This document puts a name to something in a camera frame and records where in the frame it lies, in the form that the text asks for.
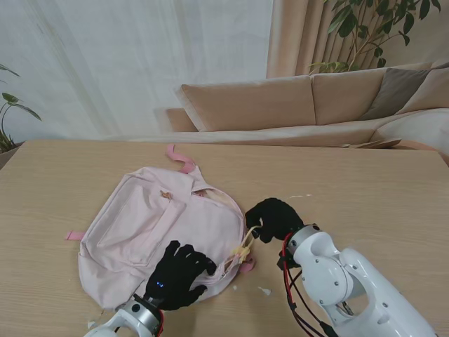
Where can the grey sofa cushion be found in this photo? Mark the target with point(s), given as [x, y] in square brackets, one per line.
[393, 91]

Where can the pink fabric backpack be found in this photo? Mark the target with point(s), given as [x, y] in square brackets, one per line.
[140, 217]

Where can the beige sofa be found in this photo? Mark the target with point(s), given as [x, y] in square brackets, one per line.
[245, 105]

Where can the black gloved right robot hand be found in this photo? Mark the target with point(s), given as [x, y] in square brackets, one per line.
[277, 217]

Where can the white beanbag cushion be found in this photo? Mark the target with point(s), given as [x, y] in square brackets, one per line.
[414, 130]

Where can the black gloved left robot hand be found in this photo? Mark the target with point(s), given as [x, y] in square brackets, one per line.
[175, 277]

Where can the yellow yarn zipper pull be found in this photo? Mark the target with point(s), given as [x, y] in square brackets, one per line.
[242, 251]

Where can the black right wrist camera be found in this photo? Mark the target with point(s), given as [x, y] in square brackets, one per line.
[284, 261]

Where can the broad-leaved green plant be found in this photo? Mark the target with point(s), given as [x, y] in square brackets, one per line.
[21, 105]

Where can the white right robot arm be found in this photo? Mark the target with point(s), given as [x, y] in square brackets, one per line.
[350, 281]

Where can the thin white paper strip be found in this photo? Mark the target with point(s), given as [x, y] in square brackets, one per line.
[297, 196]

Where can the tall small-leaved green plant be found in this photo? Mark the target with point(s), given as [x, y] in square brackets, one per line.
[350, 21]

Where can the beige pleated curtain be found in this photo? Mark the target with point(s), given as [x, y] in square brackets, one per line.
[301, 35]

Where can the white sheer curtain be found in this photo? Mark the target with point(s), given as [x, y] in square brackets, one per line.
[122, 63]

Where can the flat brown cardboard piece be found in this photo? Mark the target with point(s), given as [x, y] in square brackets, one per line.
[379, 143]

